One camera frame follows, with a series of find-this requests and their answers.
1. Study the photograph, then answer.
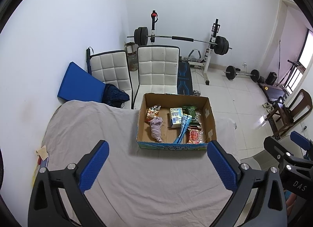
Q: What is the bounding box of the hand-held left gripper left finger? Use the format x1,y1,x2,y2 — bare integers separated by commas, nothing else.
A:
27,140,110,227

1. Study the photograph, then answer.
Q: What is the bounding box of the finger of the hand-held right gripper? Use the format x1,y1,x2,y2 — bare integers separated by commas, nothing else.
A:
264,136,295,167
291,131,313,160

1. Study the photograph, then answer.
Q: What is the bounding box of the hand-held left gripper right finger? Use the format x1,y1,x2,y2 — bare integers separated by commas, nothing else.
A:
207,140,288,227

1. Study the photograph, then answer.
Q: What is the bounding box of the red snack packet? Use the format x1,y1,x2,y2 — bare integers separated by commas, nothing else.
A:
186,128,205,144

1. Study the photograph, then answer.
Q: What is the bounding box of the long blue packet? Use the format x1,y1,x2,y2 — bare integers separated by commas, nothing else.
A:
173,114,193,144

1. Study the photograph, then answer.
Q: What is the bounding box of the green snack packet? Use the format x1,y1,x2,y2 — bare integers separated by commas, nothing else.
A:
182,105,199,125

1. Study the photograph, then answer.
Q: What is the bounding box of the white blue tissue pack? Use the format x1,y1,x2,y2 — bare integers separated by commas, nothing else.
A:
169,107,184,128

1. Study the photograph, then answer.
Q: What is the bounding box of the cardboard box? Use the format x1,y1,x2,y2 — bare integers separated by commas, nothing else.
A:
135,92,218,151

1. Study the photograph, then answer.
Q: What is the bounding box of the purple grey sock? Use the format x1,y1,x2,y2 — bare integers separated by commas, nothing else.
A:
150,117,164,143

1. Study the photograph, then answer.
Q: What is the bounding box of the orange snack packet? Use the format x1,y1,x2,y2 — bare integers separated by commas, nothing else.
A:
145,105,162,123

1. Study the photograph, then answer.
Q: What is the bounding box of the person's right forearm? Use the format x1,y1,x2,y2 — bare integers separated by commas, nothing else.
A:
285,190,297,218

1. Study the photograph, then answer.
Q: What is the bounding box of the beige plastic chair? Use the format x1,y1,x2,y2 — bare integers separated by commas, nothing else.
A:
240,133,305,218

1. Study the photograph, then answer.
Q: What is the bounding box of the brown wooden chair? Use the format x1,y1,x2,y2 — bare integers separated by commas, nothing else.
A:
265,89,313,139

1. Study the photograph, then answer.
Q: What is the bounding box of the beige paper scrap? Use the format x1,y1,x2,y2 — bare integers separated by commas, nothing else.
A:
35,145,49,161

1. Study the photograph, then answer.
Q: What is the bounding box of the black treadmill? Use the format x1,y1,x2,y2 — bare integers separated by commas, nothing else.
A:
257,83,290,103

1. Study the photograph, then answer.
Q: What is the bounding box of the black speaker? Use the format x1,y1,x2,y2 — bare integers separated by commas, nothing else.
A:
266,72,278,86

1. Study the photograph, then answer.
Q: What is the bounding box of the dark blue jacket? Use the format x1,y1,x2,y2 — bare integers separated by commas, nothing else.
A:
102,84,130,109

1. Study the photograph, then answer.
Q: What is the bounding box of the black tripod stand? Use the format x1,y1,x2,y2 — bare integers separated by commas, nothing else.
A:
281,59,306,88

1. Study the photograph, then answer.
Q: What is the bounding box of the blue foam mat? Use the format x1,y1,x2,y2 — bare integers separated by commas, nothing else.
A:
57,62,107,103

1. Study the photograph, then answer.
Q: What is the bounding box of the window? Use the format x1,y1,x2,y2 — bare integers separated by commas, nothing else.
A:
287,29,313,90

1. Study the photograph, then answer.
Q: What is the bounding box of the short barbell with black plates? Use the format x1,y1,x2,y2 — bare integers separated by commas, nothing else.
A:
224,65,261,82

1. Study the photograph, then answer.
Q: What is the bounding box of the white padded chair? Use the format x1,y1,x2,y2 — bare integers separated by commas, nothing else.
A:
88,50,134,106
133,45,181,110

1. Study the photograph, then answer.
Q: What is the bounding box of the black blue baton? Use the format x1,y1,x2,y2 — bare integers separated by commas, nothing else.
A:
85,47,93,75

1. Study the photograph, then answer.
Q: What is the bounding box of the grey gas cylinder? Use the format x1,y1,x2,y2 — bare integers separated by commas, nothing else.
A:
128,54,139,71

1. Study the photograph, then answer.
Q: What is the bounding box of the white weight bench rack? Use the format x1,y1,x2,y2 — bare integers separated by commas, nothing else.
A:
150,10,220,95

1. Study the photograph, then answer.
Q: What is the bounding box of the grey exercise machine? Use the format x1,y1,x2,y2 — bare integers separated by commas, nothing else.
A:
187,48,203,62

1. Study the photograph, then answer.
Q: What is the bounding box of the long barbell with black plates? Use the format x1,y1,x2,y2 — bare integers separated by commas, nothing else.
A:
127,27,233,56

